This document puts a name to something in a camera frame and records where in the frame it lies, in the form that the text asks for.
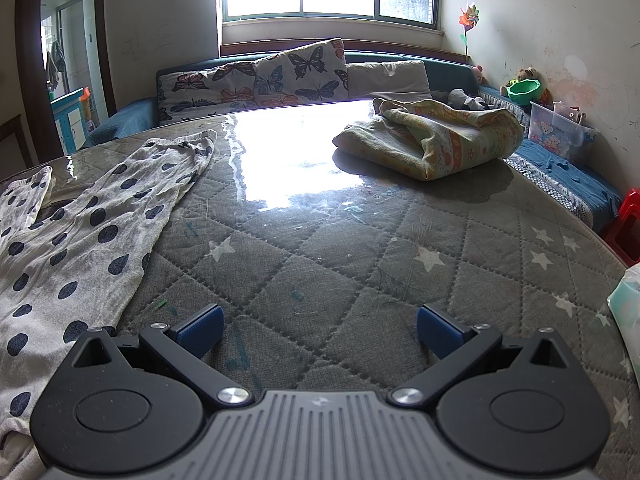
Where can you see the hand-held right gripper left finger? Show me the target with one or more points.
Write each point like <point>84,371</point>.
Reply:
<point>201,332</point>

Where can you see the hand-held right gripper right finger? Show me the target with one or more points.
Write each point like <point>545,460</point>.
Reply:
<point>439,332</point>

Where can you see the white polka dot garment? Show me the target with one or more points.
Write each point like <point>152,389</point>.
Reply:
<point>85,240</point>

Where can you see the hanging clothes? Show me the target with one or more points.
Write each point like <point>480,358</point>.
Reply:
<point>56,62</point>

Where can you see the grey quilted star table cover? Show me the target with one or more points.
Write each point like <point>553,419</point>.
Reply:
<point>360,270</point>

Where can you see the white tissue packet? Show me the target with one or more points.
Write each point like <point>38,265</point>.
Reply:
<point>627,300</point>

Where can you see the folded yellow printed blanket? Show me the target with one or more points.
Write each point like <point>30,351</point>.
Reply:
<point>440,135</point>

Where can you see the teal sofa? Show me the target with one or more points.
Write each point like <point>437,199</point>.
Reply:
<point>560,170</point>

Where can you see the red plastic stool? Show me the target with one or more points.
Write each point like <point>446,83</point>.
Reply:
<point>622,230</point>

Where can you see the clear bear print storage box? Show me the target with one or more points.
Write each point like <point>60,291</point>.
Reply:
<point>557,132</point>

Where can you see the grey plush toy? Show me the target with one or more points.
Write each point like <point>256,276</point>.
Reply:
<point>465,99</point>

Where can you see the light blue cabinet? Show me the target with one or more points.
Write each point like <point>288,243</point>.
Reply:
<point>70,120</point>

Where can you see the green plastic bowl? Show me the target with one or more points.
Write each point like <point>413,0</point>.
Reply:
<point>525,92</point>

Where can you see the white pillow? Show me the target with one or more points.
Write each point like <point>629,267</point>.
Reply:
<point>390,80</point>

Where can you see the pink plush toy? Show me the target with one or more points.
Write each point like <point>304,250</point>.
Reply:
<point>478,74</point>

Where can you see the brown teddy bear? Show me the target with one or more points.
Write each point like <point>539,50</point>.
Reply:
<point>525,76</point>

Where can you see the colourful pinwheel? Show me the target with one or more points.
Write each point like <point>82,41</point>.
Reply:
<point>469,17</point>

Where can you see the dark wooden door frame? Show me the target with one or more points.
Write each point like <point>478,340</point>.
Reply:
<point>107,35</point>

